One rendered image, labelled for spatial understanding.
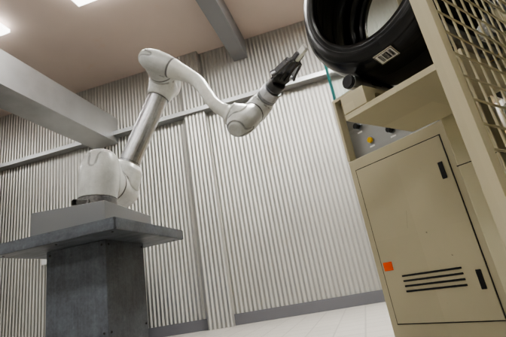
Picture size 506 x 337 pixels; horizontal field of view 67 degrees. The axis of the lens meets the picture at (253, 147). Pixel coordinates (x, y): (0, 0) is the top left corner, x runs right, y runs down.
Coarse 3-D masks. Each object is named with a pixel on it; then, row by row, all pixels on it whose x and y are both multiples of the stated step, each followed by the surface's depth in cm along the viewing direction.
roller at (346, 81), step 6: (348, 78) 116; (354, 78) 115; (360, 78) 117; (348, 84) 116; (354, 84) 116; (360, 84) 117; (366, 84) 118; (372, 84) 120; (378, 84) 122; (384, 84) 125; (384, 90) 124
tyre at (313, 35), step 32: (320, 0) 142; (352, 0) 148; (448, 0) 97; (320, 32) 127; (352, 32) 149; (384, 32) 106; (416, 32) 101; (352, 64) 116; (384, 64) 110; (416, 64) 111
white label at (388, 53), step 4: (388, 48) 105; (392, 48) 104; (380, 52) 106; (384, 52) 106; (388, 52) 106; (392, 52) 105; (396, 52) 105; (376, 56) 108; (380, 56) 107; (384, 56) 107; (388, 56) 107; (392, 56) 107; (376, 60) 109; (380, 60) 108; (384, 60) 108; (388, 60) 108
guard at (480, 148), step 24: (480, 0) 61; (432, 24) 42; (480, 24) 55; (504, 24) 63; (432, 48) 42; (456, 48) 45; (480, 48) 50; (504, 48) 57; (456, 72) 40; (456, 96) 40; (504, 96) 49; (456, 120) 39; (480, 120) 39; (504, 120) 46; (480, 144) 37; (504, 144) 43; (480, 168) 37; (504, 168) 40; (504, 192) 36; (504, 216) 35; (504, 240) 35
